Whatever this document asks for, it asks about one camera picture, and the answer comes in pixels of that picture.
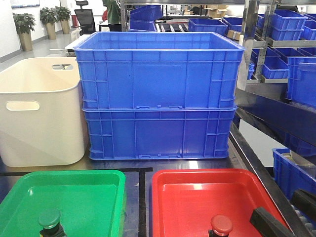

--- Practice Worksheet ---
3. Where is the blue bin lower right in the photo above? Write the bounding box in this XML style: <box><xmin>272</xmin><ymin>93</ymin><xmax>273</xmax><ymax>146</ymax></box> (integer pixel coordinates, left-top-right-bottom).
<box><xmin>272</xmin><ymin>148</ymin><xmax>316</xmax><ymax>199</ymax></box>

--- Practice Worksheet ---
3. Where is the red push button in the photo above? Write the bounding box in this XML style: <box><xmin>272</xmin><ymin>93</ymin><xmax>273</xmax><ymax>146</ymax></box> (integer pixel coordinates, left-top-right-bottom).
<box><xmin>208</xmin><ymin>215</ymin><xmax>233</xmax><ymax>237</ymax></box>

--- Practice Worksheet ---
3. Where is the black office chair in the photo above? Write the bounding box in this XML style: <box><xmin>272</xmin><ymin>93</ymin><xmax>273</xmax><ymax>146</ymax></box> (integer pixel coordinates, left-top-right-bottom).
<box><xmin>75</xmin><ymin>0</ymin><xmax>96</xmax><ymax>36</ymax></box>

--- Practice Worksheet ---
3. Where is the stacked blue crate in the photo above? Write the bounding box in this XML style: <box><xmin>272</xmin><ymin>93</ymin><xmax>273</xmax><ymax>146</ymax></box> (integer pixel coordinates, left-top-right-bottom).
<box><xmin>74</xmin><ymin>32</ymin><xmax>244</xmax><ymax>110</ymax></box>
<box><xmin>84</xmin><ymin>106</ymin><xmax>237</xmax><ymax>160</ymax></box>

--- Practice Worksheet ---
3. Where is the green plastic tray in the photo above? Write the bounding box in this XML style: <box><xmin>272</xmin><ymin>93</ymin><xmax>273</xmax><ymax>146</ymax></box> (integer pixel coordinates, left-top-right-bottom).
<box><xmin>0</xmin><ymin>170</ymin><xmax>126</xmax><ymax>237</ymax></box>

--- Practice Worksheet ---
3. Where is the green push button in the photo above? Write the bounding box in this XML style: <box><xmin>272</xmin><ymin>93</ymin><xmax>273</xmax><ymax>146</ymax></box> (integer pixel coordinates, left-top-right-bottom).
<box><xmin>39</xmin><ymin>208</ymin><xmax>67</xmax><ymax>237</ymax></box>

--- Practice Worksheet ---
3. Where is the lower stacked blue crate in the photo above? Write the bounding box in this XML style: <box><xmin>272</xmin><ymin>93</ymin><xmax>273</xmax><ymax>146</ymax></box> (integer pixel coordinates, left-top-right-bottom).
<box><xmin>84</xmin><ymin>106</ymin><xmax>237</xmax><ymax>160</ymax></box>

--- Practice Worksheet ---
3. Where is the upper stacked blue crate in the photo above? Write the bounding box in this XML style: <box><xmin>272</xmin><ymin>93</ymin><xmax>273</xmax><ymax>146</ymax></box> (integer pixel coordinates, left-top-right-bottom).
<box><xmin>74</xmin><ymin>32</ymin><xmax>244</xmax><ymax>110</ymax></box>

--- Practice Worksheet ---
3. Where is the red plastic tray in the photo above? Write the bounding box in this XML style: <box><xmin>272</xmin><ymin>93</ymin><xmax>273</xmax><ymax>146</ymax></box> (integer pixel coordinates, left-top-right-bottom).
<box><xmin>152</xmin><ymin>168</ymin><xmax>287</xmax><ymax>237</ymax></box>

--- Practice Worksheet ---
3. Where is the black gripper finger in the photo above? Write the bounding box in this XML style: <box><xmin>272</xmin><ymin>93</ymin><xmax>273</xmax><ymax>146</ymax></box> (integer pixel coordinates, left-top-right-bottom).
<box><xmin>291</xmin><ymin>189</ymin><xmax>316</xmax><ymax>216</ymax></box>
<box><xmin>250</xmin><ymin>207</ymin><xmax>295</xmax><ymax>237</ymax></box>

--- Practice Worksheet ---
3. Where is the white plastic basket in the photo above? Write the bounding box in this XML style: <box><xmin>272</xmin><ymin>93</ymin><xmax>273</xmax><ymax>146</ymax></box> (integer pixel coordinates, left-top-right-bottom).
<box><xmin>0</xmin><ymin>57</ymin><xmax>88</xmax><ymax>167</ymax></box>

